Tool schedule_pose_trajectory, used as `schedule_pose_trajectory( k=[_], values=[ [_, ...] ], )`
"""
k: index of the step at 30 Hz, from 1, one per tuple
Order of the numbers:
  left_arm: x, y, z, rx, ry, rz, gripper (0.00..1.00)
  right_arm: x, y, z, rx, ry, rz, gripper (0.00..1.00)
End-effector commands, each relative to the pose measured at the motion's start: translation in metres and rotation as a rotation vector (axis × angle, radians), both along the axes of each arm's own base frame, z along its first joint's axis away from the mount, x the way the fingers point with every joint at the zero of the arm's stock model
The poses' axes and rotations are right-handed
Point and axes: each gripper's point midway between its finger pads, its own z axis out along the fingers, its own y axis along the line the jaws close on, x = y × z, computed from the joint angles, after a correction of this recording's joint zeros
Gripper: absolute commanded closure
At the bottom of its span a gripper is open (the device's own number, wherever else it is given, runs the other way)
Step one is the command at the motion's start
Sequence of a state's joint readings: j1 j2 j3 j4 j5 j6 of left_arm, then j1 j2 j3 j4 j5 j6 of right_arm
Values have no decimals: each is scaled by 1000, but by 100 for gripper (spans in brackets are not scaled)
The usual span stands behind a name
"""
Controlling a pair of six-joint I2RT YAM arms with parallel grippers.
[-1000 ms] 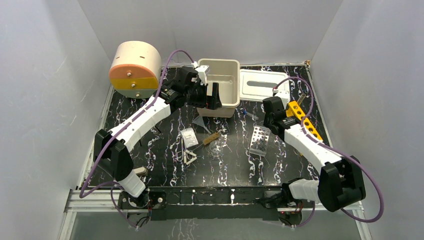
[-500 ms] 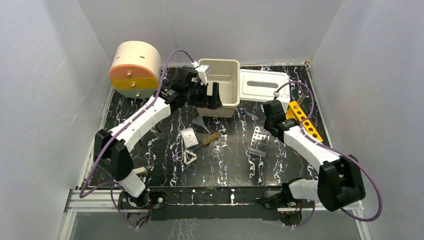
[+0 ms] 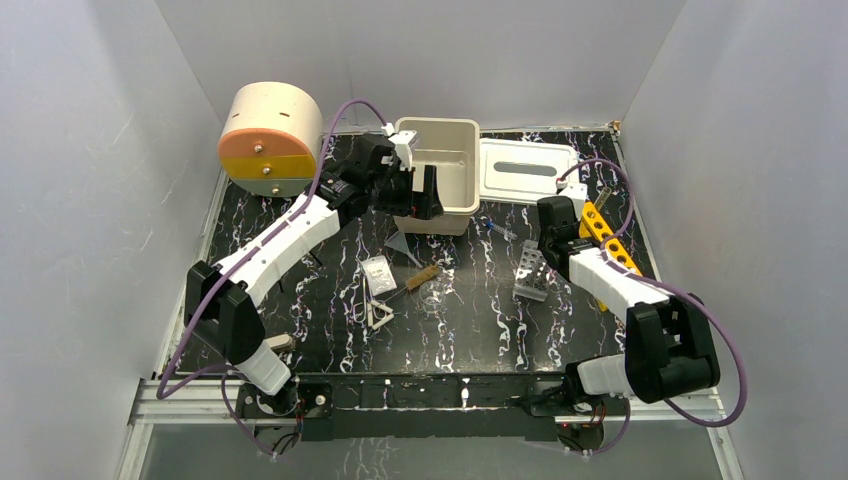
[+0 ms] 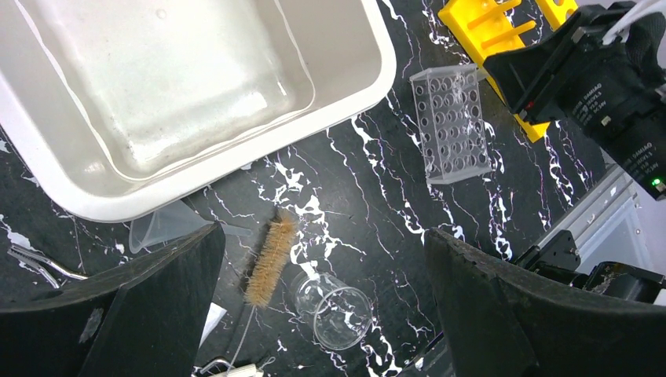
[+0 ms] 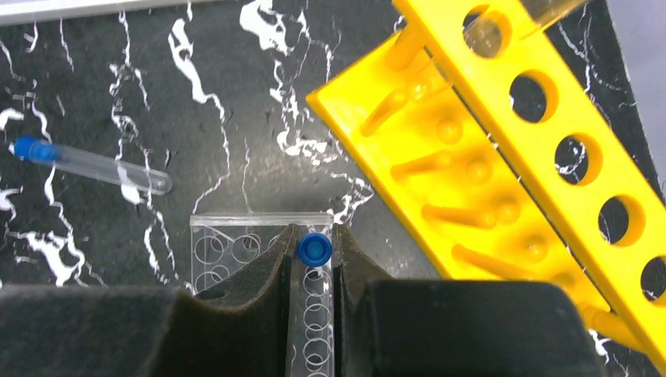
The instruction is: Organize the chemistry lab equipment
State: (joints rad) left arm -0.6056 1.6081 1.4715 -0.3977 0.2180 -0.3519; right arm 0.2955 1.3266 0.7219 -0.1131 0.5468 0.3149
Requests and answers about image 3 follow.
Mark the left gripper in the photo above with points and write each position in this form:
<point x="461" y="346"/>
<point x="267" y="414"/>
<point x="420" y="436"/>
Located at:
<point x="411" y="192"/>

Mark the blue capped test tube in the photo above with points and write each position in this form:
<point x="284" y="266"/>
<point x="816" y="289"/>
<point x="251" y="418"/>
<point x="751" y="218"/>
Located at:
<point x="503" y="231"/>

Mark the clear acrylic tube rack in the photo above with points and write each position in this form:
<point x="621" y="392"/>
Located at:
<point x="531" y="276"/>

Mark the yellow test tube rack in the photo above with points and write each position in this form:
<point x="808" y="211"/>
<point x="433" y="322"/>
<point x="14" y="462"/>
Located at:
<point x="609" y="245"/>

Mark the clear glass test tube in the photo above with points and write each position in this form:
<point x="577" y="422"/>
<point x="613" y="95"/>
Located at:
<point x="602" y="197"/>

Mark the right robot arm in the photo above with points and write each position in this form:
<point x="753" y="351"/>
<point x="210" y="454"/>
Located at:
<point x="669" y="349"/>

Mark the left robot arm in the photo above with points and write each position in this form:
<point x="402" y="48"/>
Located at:
<point x="222" y="298"/>

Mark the clear plastic funnel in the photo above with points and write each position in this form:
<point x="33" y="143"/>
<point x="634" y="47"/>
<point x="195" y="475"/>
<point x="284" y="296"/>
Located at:
<point x="398" y="242"/>

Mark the beige plastic bin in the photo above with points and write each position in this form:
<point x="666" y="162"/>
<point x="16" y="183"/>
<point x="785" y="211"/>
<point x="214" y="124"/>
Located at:
<point x="453" y="146"/>

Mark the white paper tag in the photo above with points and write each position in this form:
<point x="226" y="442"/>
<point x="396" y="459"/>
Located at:
<point x="379" y="277"/>

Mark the clear glass beaker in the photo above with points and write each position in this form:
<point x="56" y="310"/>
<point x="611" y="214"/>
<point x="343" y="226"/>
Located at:
<point x="433" y="298"/>

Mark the white clay triangle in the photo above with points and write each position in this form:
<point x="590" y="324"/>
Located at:
<point x="378" y="314"/>

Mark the white bin lid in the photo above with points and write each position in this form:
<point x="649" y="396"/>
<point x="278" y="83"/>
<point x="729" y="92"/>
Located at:
<point x="522" y="172"/>

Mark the round beige drawer cabinet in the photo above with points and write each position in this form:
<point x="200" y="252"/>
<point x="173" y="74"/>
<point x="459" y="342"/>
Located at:
<point x="271" y="139"/>

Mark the small beige stopper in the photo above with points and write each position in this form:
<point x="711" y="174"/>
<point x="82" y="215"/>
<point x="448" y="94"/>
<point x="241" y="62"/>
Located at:
<point x="281" y="343"/>

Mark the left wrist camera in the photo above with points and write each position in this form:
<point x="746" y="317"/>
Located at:
<point x="404" y="143"/>

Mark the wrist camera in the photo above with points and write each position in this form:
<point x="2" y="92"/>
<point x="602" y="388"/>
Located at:
<point x="576" y="192"/>
<point x="404" y="143"/>

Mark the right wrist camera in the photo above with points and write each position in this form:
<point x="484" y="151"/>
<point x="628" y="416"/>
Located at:
<point x="576" y="192"/>

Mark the black base frame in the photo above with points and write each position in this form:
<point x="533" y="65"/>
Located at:
<point x="541" y="407"/>

